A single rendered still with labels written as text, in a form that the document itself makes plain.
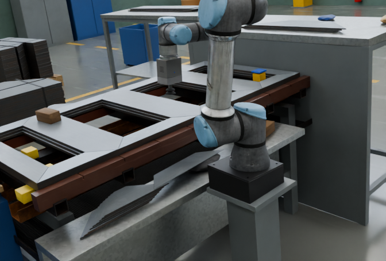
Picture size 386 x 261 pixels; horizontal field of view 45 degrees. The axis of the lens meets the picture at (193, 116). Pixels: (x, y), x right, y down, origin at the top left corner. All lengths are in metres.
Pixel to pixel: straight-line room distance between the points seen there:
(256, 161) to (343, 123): 1.02
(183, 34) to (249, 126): 0.44
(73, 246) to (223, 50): 0.79
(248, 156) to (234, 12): 0.53
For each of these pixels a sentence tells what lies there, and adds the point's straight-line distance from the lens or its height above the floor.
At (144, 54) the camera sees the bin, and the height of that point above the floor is 0.22.
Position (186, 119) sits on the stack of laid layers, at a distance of 2.03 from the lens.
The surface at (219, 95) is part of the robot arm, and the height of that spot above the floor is 1.08.
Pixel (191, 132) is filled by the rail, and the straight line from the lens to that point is 1.99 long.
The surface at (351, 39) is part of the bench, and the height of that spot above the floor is 1.04.
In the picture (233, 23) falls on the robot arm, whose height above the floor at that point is 1.31.
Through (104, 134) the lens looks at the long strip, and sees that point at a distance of 1.99.
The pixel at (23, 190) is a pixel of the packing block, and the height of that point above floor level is 0.81.
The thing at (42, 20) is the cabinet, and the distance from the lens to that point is 10.18.
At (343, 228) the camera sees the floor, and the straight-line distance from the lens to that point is 2.80.
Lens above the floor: 1.53
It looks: 19 degrees down
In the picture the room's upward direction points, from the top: 6 degrees counter-clockwise
